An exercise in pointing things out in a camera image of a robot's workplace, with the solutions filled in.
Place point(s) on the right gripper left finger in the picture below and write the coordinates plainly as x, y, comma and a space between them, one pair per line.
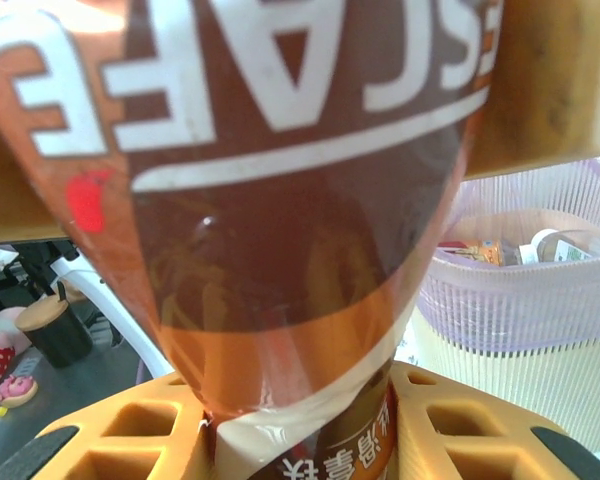
130, 430

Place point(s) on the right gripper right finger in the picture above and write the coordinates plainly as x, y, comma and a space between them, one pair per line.
480, 430

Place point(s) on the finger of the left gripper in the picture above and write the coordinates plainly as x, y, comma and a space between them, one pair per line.
545, 85
5, 200

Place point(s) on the lime picture label bottle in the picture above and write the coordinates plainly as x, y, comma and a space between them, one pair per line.
570, 250

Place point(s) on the orange label bottle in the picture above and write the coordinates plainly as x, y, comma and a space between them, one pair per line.
485, 251

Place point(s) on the brown coffee label bottle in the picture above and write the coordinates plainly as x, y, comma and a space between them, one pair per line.
280, 200

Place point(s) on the cream ribbed waste bin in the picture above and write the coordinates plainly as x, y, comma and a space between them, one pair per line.
520, 390

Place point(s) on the pink mesh bin liner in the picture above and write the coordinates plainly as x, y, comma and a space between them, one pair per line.
520, 300

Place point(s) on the grey floral table cloth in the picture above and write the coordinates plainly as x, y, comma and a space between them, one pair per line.
410, 352

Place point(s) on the white chair leg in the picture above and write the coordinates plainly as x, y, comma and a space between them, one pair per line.
125, 320

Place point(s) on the black canister wooden lid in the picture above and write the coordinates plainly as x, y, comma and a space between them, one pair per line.
55, 340

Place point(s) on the pink donut plush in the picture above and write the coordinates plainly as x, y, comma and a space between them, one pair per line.
17, 390

